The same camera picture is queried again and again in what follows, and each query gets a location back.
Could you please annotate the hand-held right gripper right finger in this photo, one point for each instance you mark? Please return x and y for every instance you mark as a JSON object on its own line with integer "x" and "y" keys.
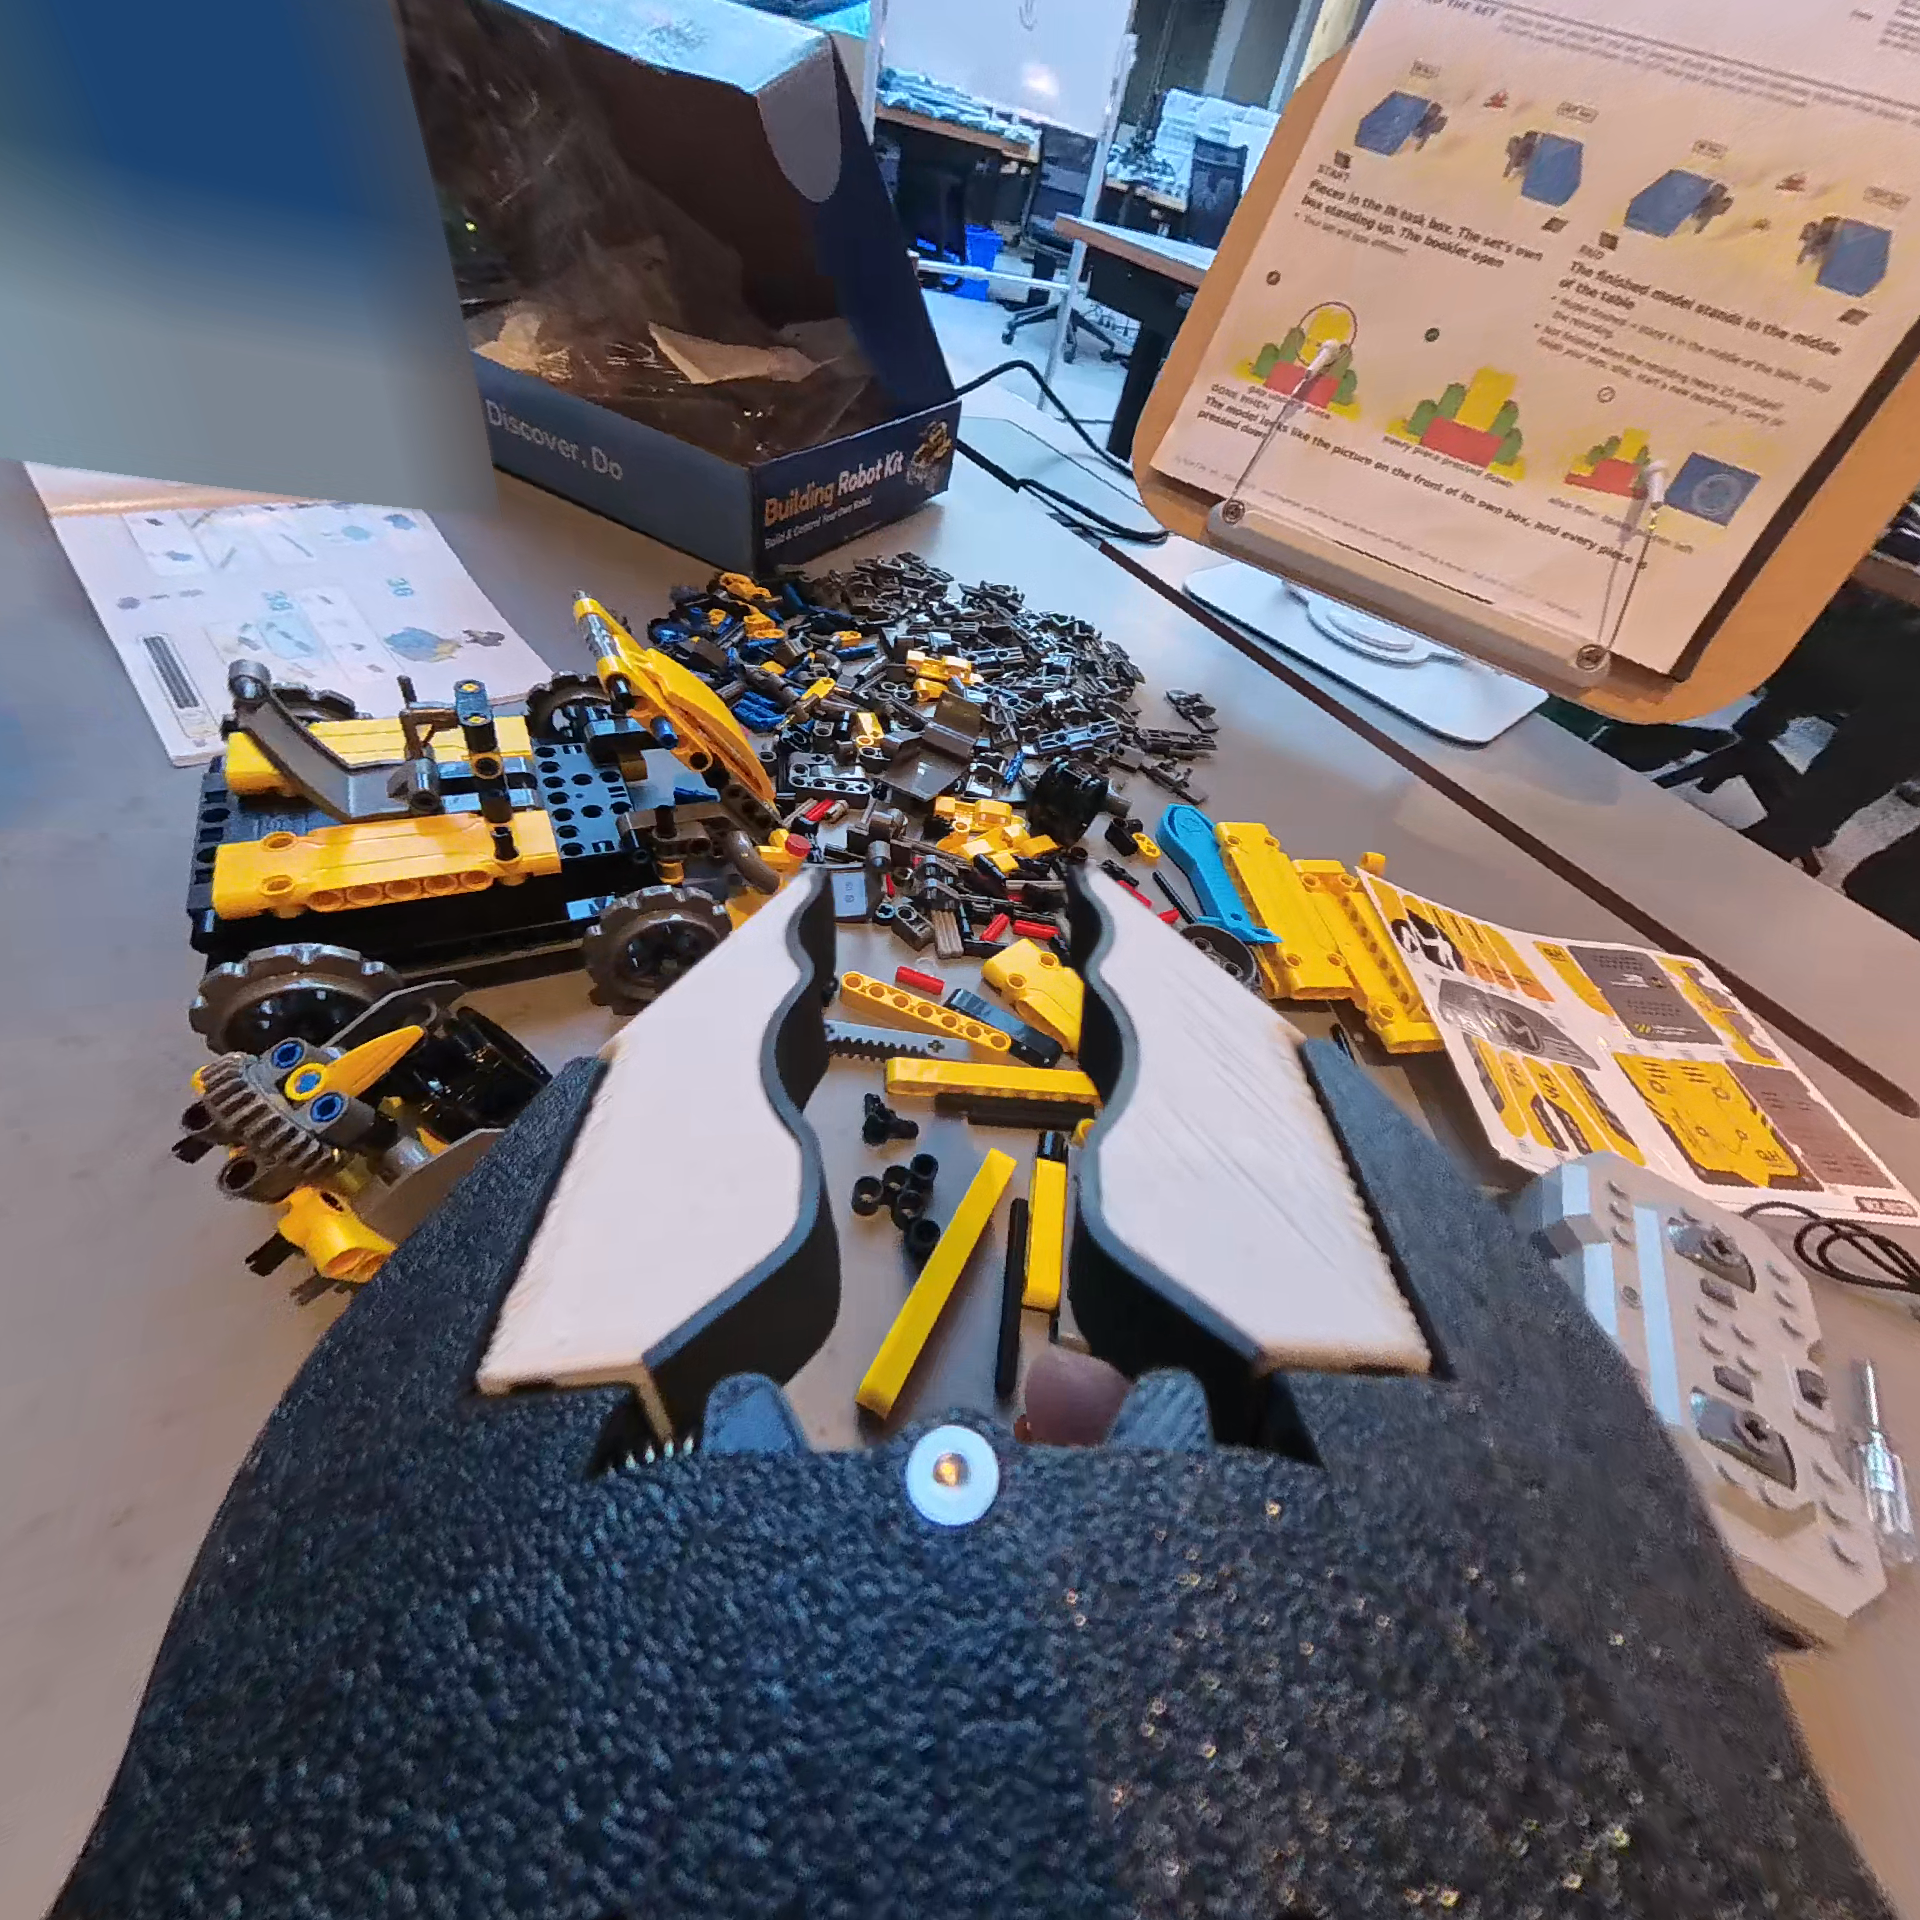
{"x": 1250, "y": 1201}

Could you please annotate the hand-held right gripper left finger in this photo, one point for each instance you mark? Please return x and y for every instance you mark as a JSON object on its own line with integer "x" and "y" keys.
{"x": 650, "y": 1201}

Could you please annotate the pile of toy parts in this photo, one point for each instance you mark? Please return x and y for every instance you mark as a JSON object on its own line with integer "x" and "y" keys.
{"x": 960, "y": 696}

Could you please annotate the grey desk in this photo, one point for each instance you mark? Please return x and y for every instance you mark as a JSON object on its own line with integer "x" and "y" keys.
{"x": 95, "y": 1201}

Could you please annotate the yellow grey wheel assembly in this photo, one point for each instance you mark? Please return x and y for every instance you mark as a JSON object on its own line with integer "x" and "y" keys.
{"x": 335, "y": 1094}

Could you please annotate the yellow black sticker sheet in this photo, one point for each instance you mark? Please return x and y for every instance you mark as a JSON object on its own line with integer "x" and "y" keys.
{"x": 1617, "y": 1051}

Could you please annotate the yellow black toy vehicle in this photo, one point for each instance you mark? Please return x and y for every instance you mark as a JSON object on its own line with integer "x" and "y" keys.
{"x": 392, "y": 855}

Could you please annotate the grey toy battery box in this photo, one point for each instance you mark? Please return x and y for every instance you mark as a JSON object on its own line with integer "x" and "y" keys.
{"x": 1711, "y": 1378}

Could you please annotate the small clear screwdriver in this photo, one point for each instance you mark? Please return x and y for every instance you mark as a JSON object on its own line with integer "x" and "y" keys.
{"x": 1880, "y": 1493}

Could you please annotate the white instruction booklet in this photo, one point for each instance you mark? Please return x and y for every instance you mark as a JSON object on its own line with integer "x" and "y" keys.
{"x": 269, "y": 601}

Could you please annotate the dark blue cardboard box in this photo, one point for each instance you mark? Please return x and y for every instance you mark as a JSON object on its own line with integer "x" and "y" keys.
{"x": 722, "y": 456}

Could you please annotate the instruction sheet on wooden stand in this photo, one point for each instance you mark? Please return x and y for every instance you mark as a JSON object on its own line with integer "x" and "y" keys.
{"x": 1565, "y": 299}

